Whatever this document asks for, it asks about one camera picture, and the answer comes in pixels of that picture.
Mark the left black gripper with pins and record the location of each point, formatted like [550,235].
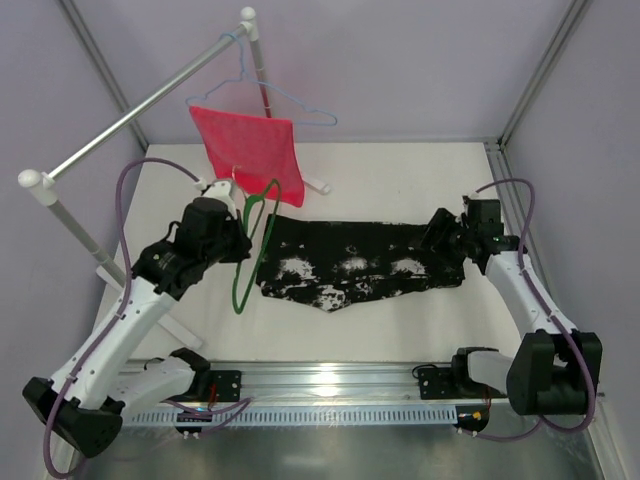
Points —
[236,242]

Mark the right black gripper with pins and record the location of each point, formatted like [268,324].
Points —
[441,230]

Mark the black white tie-dye trousers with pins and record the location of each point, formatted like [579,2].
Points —
[331,265]

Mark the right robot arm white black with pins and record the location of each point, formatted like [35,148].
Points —
[556,367]

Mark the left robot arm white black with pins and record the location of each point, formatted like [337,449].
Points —
[84,402]

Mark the red cloth towel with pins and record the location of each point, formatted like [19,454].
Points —
[258,153]

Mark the silver white clothes rack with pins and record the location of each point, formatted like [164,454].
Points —
[41,185]

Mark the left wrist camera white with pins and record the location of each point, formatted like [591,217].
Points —
[223,190]

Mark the aluminium side rail frame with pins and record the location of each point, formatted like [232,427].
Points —
[505,170]

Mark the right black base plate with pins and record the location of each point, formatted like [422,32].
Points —
[435,382]

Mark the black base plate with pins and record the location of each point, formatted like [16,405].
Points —
[222,386]
[435,382]

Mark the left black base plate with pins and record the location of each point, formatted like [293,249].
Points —
[222,386]

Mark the aluminium front rail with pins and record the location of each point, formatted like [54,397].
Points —
[339,380]

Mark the blue wire hanger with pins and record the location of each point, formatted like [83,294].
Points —
[280,90]

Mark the perforated cable duct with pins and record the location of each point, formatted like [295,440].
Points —
[303,416]

